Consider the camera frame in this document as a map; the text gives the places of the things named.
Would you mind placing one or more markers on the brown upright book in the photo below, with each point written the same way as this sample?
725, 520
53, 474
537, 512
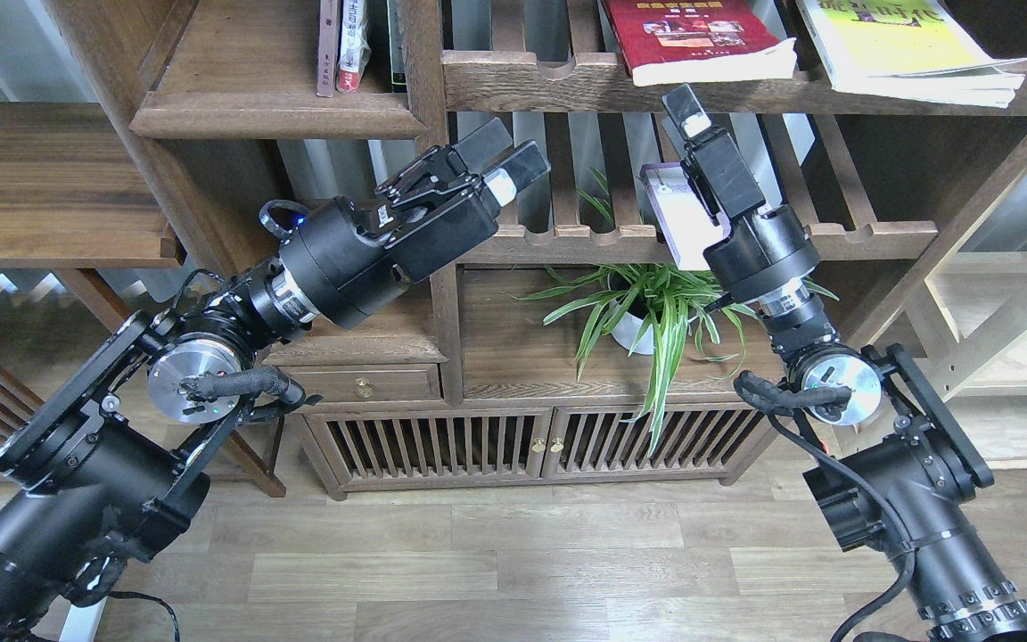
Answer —
327, 47

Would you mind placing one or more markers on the yellow green book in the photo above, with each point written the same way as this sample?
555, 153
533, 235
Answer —
906, 50

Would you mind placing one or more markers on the dark wooden bookshelf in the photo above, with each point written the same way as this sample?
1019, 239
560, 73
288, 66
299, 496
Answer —
200, 91

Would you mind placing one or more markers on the right slatted cabinet door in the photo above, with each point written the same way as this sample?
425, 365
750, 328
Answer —
602, 444

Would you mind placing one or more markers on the dark upright book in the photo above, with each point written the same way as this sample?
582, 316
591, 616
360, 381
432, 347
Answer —
395, 30

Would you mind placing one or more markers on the white plant pot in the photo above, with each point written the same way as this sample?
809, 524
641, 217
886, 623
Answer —
627, 332

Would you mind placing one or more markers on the green spider plant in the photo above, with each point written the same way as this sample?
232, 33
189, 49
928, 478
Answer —
680, 310

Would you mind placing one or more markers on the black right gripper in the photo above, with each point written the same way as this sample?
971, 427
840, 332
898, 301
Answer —
761, 252

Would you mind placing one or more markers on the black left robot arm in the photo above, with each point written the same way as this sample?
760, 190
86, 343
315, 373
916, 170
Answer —
112, 466

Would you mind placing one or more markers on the white metal table leg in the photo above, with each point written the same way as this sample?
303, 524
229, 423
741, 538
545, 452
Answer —
82, 624

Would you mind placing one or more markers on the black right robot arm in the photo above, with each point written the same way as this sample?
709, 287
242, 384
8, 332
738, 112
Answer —
893, 465

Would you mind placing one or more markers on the left slatted cabinet door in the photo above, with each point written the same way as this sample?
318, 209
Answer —
429, 449

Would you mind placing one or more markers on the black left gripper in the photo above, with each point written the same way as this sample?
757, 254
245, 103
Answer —
344, 262

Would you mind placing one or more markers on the white red upright book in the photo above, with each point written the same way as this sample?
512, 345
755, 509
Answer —
353, 48

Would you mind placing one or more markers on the slatted cabinet door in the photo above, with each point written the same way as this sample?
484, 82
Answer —
429, 449
602, 444

